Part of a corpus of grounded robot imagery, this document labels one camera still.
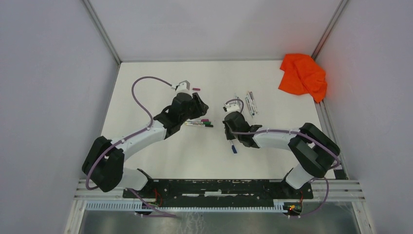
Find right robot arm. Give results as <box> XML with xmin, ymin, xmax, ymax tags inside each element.
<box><xmin>223</xmin><ymin>111</ymin><xmax>341</xmax><ymax>199</ymax></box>

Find purple capped horizontal marker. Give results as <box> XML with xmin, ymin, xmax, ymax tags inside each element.
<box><xmin>188</xmin><ymin>118</ymin><xmax>210</xmax><ymax>122</ymax></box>

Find blue capped marker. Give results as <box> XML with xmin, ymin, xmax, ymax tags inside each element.
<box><xmin>229</xmin><ymin>140</ymin><xmax>237</xmax><ymax>154</ymax></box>

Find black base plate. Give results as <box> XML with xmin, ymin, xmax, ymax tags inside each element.
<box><xmin>123</xmin><ymin>179</ymin><xmax>313</xmax><ymax>207</ymax></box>

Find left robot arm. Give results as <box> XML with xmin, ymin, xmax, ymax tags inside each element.
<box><xmin>82</xmin><ymin>93</ymin><xmax>209</xmax><ymax>199</ymax></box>

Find orange cloth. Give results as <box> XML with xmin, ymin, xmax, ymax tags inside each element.
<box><xmin>279</xmin><ymin>54</ymin><xmax>327</xmax><ymax>103</ymax></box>

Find yellow capped marker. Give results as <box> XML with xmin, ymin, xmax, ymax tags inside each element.
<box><xmin>246</xmin><ymin>91</ymin><xmax>257</xmax><ymax>116</ymax></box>

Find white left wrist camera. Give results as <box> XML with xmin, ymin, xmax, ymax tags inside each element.
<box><xmin>171</xmin><ymin>80</ymin><xmax>191</xmax><ymax>95</ymax></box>

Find green capped horizontal marker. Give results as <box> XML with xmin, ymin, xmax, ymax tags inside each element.
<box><xmin>185</xmin><ymin>121</ymin><xmax>212</xmax><ymax>125</ymax></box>

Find aluminium frame rail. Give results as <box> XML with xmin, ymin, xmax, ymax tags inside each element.
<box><xmin>74</xmin><ymin>179</ymin><xmax>366</xmax><ymax>202</ymax></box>

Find purple cable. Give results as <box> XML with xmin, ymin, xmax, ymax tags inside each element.
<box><xmin>225</xmin><ymin>98</ymin><xmax>342</xmax><ymax>218</ymax></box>
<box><xmin>84</xmin><ymin>76</ymin><xmax>177</xmax><ymax>217</ymax></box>

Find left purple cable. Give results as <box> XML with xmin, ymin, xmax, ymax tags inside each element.
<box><xmin>84</xmin><ymin>76</ymin><xmax>177</xmax><ymax>217</ymax></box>

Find black capped horizontal marker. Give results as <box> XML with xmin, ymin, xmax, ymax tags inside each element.
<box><xmin>185</xmin><ymin>123</ymin><xmax>214</xmax><ymax>128</ymax></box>

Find white slotted cable duct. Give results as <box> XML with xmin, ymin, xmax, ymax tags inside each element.
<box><xmin>85</xmin><ymin>200</ymin><xmax>290</xmax><ymax>214</ymax></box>

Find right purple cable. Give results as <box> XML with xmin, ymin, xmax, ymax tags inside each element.
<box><xmin>225</xmin><ymin>98</ymin><xmax>342</xmax><ymax>218</ymax></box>

